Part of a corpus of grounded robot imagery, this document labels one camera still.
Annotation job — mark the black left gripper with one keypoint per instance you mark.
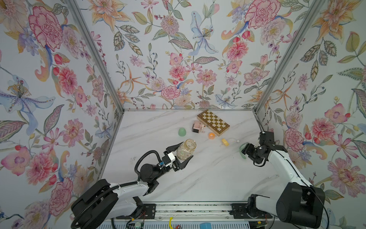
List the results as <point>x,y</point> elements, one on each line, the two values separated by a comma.
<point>176,167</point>

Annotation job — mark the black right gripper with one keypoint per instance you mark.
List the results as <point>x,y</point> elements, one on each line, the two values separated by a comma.
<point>247,150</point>

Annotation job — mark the clear printed baby bottle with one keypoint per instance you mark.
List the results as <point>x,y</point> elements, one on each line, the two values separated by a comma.
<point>186,149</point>

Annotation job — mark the yellow bottle collar with nipple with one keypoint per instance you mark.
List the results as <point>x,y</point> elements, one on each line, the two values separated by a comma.
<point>225,142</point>

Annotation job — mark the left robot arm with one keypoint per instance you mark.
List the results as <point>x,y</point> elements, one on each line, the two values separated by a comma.
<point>105,200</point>

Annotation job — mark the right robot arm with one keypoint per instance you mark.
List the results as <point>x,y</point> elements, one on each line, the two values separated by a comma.
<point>299,202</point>

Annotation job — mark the green egg-shaped cap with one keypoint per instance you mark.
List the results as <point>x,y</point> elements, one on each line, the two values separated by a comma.
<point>182,132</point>

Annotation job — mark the pink toy block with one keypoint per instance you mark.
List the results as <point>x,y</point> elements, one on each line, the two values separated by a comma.
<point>198,127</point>

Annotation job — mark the orange translucent bottle cap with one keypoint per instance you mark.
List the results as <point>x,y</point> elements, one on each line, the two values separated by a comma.
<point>211,135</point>

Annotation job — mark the wooden folding chess board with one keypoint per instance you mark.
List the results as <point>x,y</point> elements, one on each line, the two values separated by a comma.
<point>217,125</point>

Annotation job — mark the blue small box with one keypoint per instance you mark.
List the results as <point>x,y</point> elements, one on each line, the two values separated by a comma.
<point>205,225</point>

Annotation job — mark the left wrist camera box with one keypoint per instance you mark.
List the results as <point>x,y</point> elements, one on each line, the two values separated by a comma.
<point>169,159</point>

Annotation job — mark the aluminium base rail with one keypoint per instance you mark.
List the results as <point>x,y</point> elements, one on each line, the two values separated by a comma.
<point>201,211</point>

